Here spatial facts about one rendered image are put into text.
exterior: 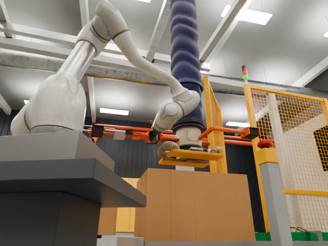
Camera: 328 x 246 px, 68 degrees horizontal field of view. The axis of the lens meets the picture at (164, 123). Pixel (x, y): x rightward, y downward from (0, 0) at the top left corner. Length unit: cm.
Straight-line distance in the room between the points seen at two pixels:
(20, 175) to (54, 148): 14
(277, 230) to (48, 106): 100
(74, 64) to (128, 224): 784
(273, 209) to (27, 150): 98
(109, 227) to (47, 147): 213
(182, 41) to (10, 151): 153
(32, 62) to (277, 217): 712
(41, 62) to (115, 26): 633
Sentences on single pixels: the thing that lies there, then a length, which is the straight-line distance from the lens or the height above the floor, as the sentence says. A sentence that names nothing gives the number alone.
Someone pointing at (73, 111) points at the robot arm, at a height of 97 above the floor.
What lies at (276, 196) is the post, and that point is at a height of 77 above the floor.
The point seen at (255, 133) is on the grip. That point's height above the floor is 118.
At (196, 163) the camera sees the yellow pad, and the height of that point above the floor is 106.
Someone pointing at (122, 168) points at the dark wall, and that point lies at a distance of 1234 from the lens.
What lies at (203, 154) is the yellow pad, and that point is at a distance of 151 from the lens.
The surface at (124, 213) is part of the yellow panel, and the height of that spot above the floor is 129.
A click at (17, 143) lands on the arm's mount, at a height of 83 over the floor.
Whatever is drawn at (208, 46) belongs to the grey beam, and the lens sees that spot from 393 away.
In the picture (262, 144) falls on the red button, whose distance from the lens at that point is 129.
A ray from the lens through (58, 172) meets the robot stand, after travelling 51.
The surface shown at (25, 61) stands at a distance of 768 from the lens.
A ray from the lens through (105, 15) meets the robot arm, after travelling 131.
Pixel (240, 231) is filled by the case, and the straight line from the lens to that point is 148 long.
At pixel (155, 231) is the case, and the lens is 131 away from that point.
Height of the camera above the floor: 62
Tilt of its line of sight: 25 degrees up
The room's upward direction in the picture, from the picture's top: straight up
